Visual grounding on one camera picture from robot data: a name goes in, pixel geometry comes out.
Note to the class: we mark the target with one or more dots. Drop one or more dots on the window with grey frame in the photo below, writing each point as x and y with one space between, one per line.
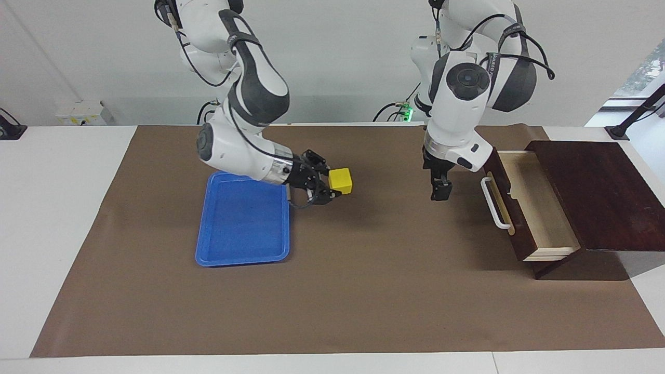
647 67

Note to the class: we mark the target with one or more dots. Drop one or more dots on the yellow cube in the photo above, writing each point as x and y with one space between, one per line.
341 181

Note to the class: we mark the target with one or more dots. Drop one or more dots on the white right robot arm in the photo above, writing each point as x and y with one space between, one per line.
234 150

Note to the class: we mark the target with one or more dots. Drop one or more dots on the brown table mat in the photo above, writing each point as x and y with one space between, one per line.
363 291

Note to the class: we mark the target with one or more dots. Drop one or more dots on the dark wooden cabinet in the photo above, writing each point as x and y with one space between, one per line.
613 197

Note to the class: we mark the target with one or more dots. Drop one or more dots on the blue plastic tray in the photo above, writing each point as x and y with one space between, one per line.
241 223

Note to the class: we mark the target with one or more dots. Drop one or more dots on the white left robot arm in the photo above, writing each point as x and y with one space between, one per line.
457 119

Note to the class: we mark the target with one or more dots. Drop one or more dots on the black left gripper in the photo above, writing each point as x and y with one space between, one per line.
437 163

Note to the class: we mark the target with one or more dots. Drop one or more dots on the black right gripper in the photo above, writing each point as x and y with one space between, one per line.
301 174

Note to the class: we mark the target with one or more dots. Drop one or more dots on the black desk stand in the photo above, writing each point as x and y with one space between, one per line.
618 132
11 132

